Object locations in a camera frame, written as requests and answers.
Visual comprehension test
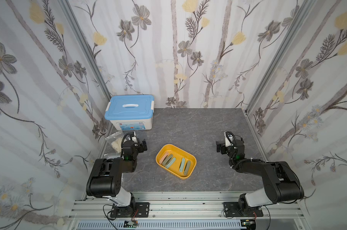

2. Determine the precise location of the teal folding fruit knife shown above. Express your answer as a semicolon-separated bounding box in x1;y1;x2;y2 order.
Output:
179;158;186;172

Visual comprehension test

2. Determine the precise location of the olive grey folding fruit knife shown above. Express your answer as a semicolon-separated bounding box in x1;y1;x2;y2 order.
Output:
184;161;191;176

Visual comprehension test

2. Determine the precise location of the yellow plastic tray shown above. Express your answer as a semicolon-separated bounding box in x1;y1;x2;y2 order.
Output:
155;144;197;180

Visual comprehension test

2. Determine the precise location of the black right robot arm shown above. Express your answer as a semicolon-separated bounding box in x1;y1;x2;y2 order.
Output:
216;131;304;217

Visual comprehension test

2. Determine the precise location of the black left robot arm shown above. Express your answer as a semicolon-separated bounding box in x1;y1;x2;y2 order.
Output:
86;132;147;217

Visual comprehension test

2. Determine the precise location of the pink folding fruit knife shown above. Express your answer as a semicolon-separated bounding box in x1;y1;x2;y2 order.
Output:
159;152;169;164

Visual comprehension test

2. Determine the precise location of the grey-green folding fruit knife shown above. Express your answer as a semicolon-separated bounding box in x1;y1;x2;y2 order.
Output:
162;154;173;166

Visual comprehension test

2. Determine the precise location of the blue lid storage box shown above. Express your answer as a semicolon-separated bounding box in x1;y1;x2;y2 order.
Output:
105;95;154;131

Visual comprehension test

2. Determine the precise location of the bag of white gloves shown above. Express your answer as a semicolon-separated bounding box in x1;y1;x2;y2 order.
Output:
105;131;124;154

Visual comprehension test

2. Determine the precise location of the small circuit board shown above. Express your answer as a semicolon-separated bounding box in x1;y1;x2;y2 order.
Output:
123;220;139;228

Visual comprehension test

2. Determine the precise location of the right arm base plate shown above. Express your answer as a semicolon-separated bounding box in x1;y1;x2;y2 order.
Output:
223;202;264;218

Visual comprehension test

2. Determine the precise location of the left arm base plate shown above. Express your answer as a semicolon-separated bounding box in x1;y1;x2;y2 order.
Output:
107;202;150;219

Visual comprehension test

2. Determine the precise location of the aluminium frame rail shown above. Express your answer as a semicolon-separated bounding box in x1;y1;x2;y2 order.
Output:
68;192;310;230

